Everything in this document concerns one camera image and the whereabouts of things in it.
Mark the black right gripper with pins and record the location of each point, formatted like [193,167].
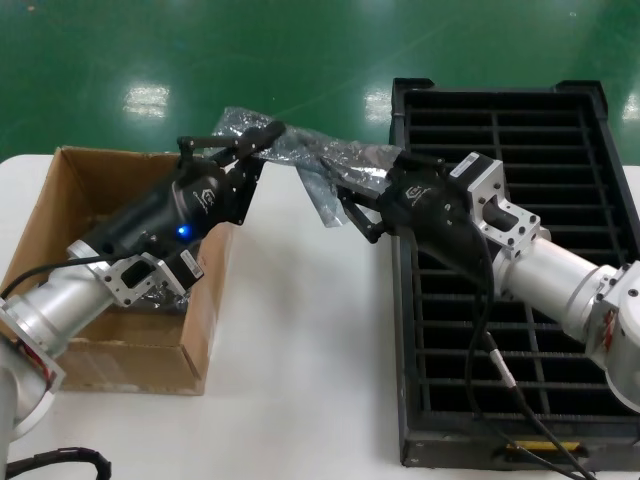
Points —
[435,215]

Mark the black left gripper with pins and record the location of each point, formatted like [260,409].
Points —
[170,215]

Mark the grey antistatic bag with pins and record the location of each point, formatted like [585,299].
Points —
[300,145]

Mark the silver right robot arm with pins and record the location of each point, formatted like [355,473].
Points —
[560,285]

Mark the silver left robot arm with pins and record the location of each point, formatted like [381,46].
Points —
[55,310]

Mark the black slotted plastic container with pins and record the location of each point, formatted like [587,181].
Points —
[500,320]

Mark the brown cardboard box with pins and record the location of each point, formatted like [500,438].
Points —
[125,357]

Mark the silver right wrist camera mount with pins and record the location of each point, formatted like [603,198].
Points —
[495,210]

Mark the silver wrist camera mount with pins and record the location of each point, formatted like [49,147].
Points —
[495,210]
[140,275]

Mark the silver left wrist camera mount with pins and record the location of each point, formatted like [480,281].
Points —
[140,275]

